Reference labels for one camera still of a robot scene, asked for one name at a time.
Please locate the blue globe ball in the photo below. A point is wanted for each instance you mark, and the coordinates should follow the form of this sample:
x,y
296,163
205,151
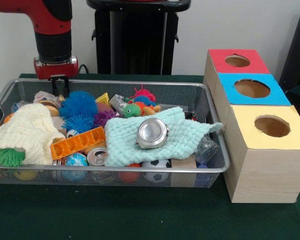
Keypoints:
x,y
76,160

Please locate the small blue spiky ball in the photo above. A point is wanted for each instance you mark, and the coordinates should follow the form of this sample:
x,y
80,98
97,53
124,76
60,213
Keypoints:
x,y
78,123

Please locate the green spiky creature toy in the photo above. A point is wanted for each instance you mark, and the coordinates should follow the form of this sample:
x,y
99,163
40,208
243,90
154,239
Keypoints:
x,y
130,110

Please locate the cream knitted cloth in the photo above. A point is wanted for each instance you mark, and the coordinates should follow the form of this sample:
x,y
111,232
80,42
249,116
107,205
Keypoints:
x,y
27,130

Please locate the crushed silver can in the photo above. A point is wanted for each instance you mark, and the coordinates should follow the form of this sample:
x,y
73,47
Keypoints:
x,y
151,132

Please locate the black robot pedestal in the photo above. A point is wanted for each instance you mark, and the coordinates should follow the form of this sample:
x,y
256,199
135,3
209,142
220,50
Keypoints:
x,y
140,37

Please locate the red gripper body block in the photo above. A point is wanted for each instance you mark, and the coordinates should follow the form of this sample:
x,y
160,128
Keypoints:
x,y
56,70

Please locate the silver mesh bin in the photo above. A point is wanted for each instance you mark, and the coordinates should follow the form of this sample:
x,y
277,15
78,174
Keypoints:
x,y
180,100

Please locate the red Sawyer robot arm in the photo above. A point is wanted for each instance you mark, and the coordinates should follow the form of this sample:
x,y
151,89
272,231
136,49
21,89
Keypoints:
x,y
52,15

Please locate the green spiky ball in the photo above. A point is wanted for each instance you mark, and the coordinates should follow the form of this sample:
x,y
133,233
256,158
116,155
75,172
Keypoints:
x,y
10,157

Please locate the large blue spiky ball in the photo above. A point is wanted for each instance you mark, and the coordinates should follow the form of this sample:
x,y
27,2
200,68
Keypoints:
x,y
78,105

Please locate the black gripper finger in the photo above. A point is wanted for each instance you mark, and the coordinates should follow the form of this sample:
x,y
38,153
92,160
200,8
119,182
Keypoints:
x,y
55,86
66,85

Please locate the wooden box with three holes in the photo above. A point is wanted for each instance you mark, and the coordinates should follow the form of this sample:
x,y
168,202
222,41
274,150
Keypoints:
x,y
265,175

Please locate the mint knitted cloth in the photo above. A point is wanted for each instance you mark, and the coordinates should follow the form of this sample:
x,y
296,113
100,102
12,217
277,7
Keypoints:
x,y
120,140

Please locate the silver soda can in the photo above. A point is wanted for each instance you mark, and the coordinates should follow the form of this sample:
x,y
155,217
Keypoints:
x,y
96,156

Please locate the colourful spotted cloth toy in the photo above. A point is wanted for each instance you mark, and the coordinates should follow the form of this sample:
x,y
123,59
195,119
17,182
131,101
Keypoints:
x,y
43,96

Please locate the orange plastic block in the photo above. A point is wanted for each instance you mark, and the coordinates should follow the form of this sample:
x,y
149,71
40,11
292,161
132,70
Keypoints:
x,y
75,143

